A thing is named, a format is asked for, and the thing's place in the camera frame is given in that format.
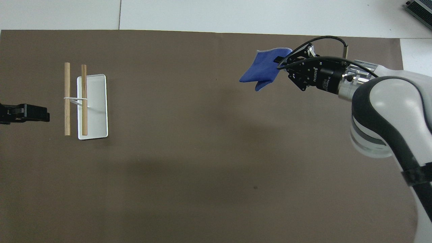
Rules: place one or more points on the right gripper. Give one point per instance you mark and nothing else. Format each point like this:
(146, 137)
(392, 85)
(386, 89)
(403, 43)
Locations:
(325, 78)

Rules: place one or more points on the blue towel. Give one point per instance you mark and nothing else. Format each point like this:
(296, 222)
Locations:
(265, 69)

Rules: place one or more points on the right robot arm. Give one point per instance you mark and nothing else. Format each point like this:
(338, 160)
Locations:
(398, 101)

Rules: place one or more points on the grey ribbed metal box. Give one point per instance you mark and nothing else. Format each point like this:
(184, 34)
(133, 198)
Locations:
(420, 8)

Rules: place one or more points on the white rack with wooden bars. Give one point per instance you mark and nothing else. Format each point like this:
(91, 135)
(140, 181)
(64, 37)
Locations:
(96, 111)

